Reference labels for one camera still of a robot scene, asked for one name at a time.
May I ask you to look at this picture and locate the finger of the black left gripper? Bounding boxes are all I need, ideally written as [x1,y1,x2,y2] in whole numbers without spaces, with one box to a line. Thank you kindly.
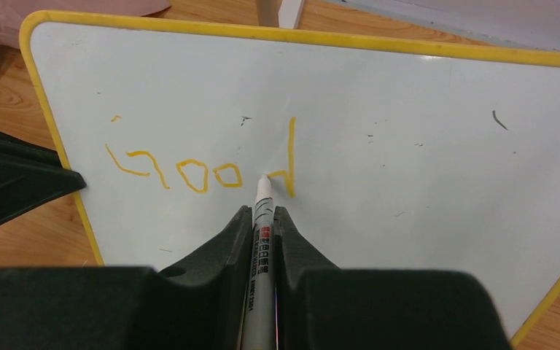
[0,131,62,168]
[0,149,86,225]

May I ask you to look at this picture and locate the pink cloth shorts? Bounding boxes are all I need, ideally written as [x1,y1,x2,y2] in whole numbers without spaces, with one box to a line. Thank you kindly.
[0,0,172,98]

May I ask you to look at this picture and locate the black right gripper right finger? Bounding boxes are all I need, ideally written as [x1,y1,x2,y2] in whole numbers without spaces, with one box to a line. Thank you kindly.
[273,206,511,349]

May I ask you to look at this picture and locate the metal stand pole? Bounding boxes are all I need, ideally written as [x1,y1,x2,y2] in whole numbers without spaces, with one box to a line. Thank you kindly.
[254,0,306,29]

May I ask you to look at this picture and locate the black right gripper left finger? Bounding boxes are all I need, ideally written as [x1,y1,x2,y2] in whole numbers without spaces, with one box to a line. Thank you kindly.
[0,206,253,349]

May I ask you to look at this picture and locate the yellow framed whiteboard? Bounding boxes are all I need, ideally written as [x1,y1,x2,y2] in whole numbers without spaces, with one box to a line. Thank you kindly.
[20,11,560,343]

